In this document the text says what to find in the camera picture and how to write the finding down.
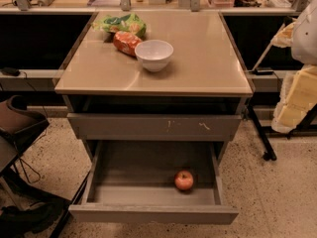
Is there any black power adapter right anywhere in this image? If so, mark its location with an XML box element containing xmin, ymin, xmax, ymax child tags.
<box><xmin>253</xmin><ymin>67</ymin><xmax>273</xmax><ymax>75</ymax></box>

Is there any orange snack bag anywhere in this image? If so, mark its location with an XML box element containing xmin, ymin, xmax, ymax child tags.
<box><xmin>113</xmin><ymin>31</ymin><xmax>142</xmax><ymax>57</ymax></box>

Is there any black office chair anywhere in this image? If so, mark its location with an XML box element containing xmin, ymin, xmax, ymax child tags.
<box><xmin>0</xmin><ymin>95</ymin><xmax>70</xmax><ymax>238</ymax></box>

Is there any black power adapter left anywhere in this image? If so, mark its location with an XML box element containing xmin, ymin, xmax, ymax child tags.
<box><xmin>0</xmin><ymin>67</ymin><xmax>20</xmax><ymax>76</ymax></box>

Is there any grey drawer cabinet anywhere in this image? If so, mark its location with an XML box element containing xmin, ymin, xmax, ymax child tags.
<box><xmin>53</xmin><ymin>10</ymin><xmax>255</xmax><ymax>226</ymax></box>

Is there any grey top drawer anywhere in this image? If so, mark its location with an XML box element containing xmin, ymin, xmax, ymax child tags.
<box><xmin>67</xmin><ymin>113</ymin><xmax>241</xmax><ymax>142</ymax></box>

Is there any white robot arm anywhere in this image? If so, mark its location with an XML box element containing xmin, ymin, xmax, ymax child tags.
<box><xmin>271</xmin><ymin>0</ymin><xmax>317</xmax><ymax>133</ymax></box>

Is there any green chip bag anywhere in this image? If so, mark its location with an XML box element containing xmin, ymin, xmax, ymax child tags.
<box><xmin>92</xmin><ymin>13</ymin><xmax>147</xmax><ymax>38</ymax></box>

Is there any white leaning stick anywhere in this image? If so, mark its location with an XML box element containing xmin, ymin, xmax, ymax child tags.
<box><xmin>250</xmin><ymin>23</ymin><xmax>285</xmax><ymax>73</ymax></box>

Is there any red apple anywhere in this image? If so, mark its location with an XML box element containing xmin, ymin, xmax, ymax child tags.
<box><xmin>174</xmin><ymin>170</ymin><xmax>194</xmax><ymax>191</ymax></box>

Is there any white bowl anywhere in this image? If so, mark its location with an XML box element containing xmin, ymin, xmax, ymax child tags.
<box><xmin>135</xmin><ymin>40</ymin><xmax>173</xmax><ymax>72</ymax></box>

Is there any black table leg stand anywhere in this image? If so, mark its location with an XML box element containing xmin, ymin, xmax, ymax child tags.
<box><xmin>247</xmin><ymin>105</ymin><xmax>317</xmax><ymax>161</ymax></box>

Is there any black power adapter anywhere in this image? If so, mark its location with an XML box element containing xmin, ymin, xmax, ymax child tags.
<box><xmin>0</xmin><ymin>67</ymin><xmax>20</xmax><ymax>76</ymax></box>
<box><xmin>253</xmin><ymin>67</ymin><xmax>273</xmax><ymax>75</ymax></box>

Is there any open middle drawer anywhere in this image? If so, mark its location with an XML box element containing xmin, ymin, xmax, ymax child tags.
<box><xmin>69</xmin><ymin>141</ymin><xmax>239</xmax><ymax>224</ymax></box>

